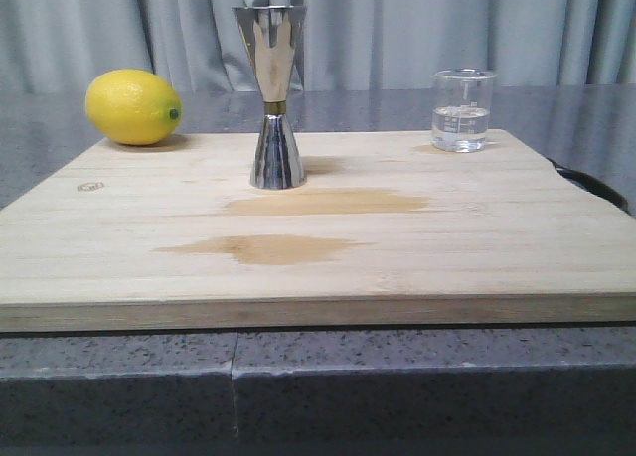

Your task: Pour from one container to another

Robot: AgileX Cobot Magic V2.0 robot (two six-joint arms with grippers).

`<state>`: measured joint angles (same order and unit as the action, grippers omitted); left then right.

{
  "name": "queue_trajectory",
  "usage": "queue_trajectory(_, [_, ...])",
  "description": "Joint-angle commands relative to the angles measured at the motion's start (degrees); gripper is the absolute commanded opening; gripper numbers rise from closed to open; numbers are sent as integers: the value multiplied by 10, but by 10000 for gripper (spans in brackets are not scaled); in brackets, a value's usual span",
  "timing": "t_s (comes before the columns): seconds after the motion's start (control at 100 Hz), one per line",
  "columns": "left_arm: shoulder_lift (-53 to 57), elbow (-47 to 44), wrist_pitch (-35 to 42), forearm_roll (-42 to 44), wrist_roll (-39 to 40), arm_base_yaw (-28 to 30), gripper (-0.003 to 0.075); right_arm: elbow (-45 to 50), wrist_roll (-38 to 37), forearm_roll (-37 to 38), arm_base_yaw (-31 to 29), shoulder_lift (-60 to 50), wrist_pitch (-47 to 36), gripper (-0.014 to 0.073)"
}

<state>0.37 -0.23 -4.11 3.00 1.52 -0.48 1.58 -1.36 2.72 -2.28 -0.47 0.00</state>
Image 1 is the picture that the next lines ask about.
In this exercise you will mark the small glass beaker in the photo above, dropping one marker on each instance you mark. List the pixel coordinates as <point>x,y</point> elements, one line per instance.
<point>461,109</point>

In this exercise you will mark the steel double jigger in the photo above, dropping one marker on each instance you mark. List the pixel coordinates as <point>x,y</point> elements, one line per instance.
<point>270,36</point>

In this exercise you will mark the wooden cutting board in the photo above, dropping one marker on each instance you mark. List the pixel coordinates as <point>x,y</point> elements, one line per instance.
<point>386,230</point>

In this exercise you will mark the yellow lemon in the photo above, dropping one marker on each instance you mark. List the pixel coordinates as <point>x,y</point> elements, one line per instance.
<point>133,107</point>

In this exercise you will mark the grey curtain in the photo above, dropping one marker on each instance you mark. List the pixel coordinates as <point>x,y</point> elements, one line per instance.
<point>50,46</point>

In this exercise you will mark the black board handle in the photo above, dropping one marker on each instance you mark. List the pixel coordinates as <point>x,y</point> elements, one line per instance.
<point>592,185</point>

